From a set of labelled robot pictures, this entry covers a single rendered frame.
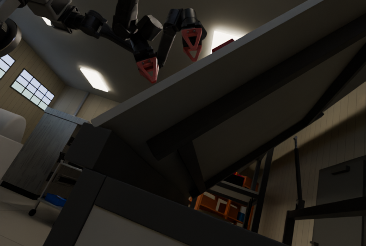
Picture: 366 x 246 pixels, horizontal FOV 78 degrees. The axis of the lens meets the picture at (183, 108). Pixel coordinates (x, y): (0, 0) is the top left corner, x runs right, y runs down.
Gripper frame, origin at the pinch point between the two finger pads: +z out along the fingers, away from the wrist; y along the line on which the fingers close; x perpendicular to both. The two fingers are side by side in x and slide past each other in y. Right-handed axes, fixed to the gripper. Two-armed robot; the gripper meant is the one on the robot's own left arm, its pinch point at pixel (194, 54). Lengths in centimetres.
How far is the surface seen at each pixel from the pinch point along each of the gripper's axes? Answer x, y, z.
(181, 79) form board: 4.5, -26.6, 29.2
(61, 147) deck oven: 283, 391, -133
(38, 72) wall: 529, 563, -507
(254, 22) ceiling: -117, 205, -237
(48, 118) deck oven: 324, 384, -205
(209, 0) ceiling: -48, 178, -268
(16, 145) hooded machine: 308, 298, -108
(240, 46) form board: -6.4, -27.3, 24.1
